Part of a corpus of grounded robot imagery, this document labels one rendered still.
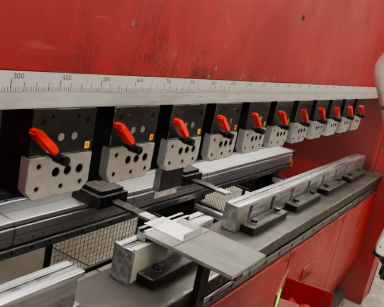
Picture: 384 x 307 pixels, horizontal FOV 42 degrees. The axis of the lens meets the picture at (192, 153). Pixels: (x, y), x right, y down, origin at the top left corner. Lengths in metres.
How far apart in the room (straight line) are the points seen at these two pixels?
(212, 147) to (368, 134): 2.04
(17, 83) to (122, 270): 0.62
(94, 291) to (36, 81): 0.58
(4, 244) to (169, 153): 0.46
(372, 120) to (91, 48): 2.55
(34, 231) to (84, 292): 0.22
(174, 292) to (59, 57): 0.68
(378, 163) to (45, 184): 2.62
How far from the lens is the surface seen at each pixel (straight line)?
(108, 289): 1.26
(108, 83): 0.97
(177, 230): 1.32
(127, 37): 0.99
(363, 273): 3.48
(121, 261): 1.28
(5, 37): 0.80
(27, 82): 0.84
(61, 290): 1.11
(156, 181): 1.27
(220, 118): 1.30
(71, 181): 0.97
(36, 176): 0.90
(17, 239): 1.32
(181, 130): 1.14
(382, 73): 1.50
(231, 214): 1.72
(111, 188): 1.44
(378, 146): 3.28
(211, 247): 1.27
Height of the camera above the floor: 1.52
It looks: 14 degrees down
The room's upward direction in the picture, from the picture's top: 11 degrees clockwise
